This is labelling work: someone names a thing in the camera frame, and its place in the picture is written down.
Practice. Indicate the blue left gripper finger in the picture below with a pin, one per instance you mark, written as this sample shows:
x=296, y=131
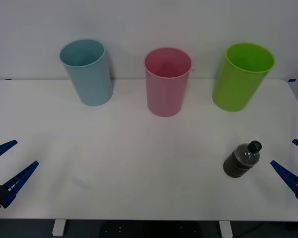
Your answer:
x=0, y=149
x=17, y=179

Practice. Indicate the dark plastic bottle black cap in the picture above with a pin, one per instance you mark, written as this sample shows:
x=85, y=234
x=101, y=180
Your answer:
x=241, y=162

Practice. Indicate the white table leg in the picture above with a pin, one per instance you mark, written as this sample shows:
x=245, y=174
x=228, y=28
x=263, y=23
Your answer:
x=58, y=227
x=226, y=229

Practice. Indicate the green plastic bin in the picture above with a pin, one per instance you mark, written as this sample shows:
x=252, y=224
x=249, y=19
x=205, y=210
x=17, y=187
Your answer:
x=234, y=89

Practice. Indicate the pale blue plastic bin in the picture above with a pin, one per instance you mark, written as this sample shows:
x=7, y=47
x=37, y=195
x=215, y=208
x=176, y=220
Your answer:
x=89, y=81

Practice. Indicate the pink plastic bin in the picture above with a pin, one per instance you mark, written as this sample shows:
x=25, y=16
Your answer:
x=165, y=96

